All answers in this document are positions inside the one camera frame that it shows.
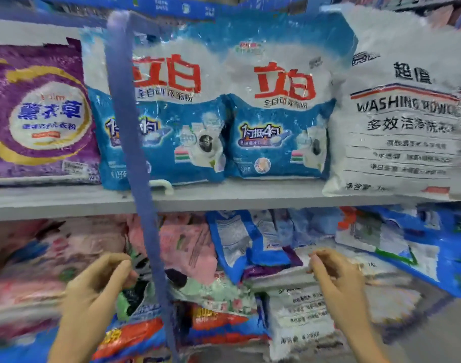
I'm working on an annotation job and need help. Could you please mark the person's left hand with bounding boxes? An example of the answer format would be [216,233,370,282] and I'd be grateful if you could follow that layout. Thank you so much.
[60,252,139,330]

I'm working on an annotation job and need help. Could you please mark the person's right hand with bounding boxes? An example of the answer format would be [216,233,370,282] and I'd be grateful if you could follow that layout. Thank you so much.
[310,248,368,322]

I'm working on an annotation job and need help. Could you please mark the purple lavender detergent bags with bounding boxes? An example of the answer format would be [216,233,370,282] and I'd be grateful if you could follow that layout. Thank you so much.
[0,41,101,185]

